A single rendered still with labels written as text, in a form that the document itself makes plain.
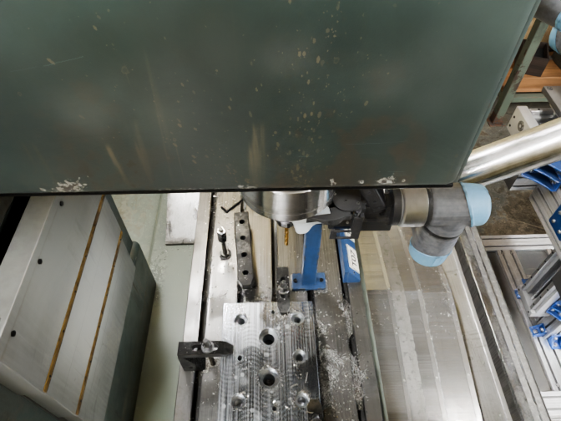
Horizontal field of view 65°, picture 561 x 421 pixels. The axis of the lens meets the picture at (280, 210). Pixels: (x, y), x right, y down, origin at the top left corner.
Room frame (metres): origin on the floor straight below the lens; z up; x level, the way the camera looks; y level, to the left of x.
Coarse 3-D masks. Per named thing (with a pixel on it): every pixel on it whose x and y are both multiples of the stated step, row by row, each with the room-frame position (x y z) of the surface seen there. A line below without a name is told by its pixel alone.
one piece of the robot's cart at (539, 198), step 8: (536, 192) 1.04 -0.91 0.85; (544, 192) 1.00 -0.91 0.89; (552, 192) 0.98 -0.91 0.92; (560, 192) 0.95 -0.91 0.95; (536, 200) 1.01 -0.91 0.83; (544, 200) 0.99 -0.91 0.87; (552, 200) 0.96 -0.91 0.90; (560, 200) 0.93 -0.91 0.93; (536, 208) 0.99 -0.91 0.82; (544, 208) 0.96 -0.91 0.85; (552, 208) 0.94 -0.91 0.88; (544, 216) 0.94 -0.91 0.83; (544, 224) 0.92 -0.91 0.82; (552, 232) 0.88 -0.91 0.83; (552, 240) 0.86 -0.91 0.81; (560, 248) 0.81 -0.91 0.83; (560, 256) 0.79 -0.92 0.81
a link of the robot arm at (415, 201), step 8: (408, 192) 0.48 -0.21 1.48; (416, 192) 0.48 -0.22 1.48; (424, 192) 0.48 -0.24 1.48; (408, 200) 0.47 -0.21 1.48; (416, 200) 0.47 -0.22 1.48; (424, 200) 0.47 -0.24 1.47; (408, 208) 0.46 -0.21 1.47; (416, 208) 0.46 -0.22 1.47; (424, 208) 0.46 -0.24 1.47; (408, 216) 0.45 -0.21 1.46; (416, 216) 0.45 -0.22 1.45; (424, 216) 0.45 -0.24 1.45; (400, 224) 0.45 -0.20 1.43; (408, 224) 0.45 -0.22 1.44; (416, 224) 0.45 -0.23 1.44; (424, 224) 0.45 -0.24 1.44
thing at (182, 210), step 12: (168, 204) 1.11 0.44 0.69; (180, 204) 1.12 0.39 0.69; (192, 204) 1.12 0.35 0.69; (168, 216) 1.07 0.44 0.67; (180, 216) 1.07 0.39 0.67; (192, 216) 1.07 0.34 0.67; (168, 228) 1.03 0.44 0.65; (180, 228) 1.03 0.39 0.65; (192, 228) 1.03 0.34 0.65; (168, 240) 0.98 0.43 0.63; (180, 240) 0.98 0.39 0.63; (192, 240) 0.98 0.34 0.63
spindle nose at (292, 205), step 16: (240, 192) 0.45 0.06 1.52; (256, 192) 0.42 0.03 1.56; (272, 192) 0.40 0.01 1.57; (288, 192) 0.40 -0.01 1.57; (304, 192) 0.40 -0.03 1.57; (320, 192) 0.42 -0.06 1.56; (256, 208) 0.42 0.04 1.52; (272, 208) 0.40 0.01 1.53; (288, 208) 0.40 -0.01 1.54; (304, 208) 0.40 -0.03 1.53; (320, 208) 0.42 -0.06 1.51
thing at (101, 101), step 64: (0, 0) 0.35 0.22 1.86; (64, 0) 0.35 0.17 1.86; (128, 0) 0.35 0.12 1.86; (192, 0) 0.35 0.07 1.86; (256, 0) 0.36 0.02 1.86; (320, 0) 0.36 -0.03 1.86; (384, 0) 0.36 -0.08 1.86; (448, 0) 0.36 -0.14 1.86; (512, 0) 0.36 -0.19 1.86; (0, 64) 0.35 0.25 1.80; (64, 64) 0.35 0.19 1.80; (128, 64) 0.35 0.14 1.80; (192, 64) 0.35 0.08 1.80; (256, 64) 0.36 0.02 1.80; (320, 64) 0.36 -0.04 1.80; (384, 64) 0.36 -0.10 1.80; (448, 64) 0.36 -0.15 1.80; (0, 128) 0.35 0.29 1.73; (64, 128) 0.35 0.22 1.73; (128, 128) 0.35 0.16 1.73; (192, 128) 0.35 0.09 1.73; (256, 128) 0.36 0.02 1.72; (320, 128) 0.36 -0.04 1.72; (384, 128) 0.36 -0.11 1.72; (448, 128) 0.36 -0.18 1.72; (0, 192) 0.35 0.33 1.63; (64, 192) 0.35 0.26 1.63; (128, 192) 0.35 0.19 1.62; (192, 192) 0.36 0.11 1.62
